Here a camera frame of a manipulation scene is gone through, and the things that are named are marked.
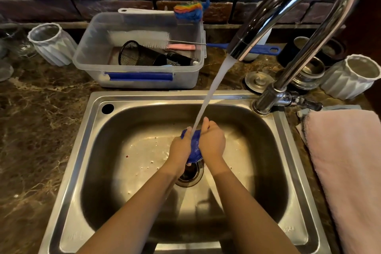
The person's right hand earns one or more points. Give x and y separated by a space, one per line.
212 143

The person's left hand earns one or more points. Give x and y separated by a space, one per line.
178 152

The person's left fingers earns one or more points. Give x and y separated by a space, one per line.
185 135

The person's right thumb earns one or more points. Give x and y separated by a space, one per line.
205 124

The blue cloth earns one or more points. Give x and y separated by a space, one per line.
195 147

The person's left forearm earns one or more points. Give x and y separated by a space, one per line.
134 212

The person's right forearm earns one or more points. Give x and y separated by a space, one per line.
247 212

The metal sink drain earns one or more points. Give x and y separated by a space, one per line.
190 178

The metal sink stopper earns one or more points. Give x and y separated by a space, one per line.
257 81

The black cylinder container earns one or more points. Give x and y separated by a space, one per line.
176 58

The black mesh cup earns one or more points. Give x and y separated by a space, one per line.
134 54

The stainless steel sink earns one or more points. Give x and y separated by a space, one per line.
89 143

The clear plastic bin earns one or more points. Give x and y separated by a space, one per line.
95 66

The metal strainer basket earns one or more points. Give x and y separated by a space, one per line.
311 69

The white ribbed vase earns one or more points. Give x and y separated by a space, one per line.
56 48
342 84

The pink towel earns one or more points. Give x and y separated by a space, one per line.
348 173

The clear glass vessel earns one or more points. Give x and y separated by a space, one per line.
20 48

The clear glass lid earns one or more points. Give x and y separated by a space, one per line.
5 70

